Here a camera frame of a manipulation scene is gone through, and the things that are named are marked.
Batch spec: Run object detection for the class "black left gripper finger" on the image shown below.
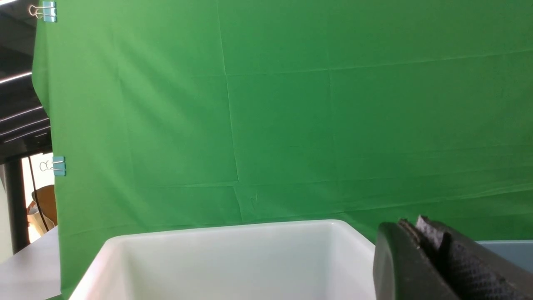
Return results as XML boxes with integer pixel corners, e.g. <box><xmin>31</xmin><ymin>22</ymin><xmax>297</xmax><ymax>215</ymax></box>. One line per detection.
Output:
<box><xmin>373</xmin><ymin>216</ymin><xmax>533</xmax><ymax>300</ymax></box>

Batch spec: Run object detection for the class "blue plastic chopstick bin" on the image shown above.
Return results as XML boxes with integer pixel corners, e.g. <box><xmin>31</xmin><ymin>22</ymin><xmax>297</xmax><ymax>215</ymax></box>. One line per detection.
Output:
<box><xmin>477</xmin><ymin>240</ymin><xmax>533</xmax><ymax>273</ymax></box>

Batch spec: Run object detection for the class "large white plastic tub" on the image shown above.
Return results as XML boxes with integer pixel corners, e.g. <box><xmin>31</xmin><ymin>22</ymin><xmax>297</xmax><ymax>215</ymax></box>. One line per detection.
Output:
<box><xmin>70</xmin><ymin>220</ymin><xmax>376</xmax><ymax>300</ymax></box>

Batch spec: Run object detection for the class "green backdrop cloth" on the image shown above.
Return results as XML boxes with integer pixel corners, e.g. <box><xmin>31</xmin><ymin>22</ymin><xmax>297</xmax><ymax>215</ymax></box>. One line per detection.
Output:
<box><xmin>32</xmin><ymin>0</ymin><xmax>533</xmax><ymax>298</ymax></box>

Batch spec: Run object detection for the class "blue binder clip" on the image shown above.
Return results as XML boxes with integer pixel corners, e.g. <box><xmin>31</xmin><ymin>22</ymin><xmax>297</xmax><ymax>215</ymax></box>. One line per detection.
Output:
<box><xmin>39</xmin><ymin>156</ymin><xmax>66</xmax><ymax>177</ymax></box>
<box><xmin>28</xmin><ymin>1</ymin><xmax>57</xmax><ymax>23</ymax></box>

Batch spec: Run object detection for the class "upper blue binder clip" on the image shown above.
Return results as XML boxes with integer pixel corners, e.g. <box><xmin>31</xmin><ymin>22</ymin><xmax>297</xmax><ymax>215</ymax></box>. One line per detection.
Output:
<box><xmin>28</xmin><ymin>1</ymin><xmax>57</xmax><ymax>23</ymax></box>

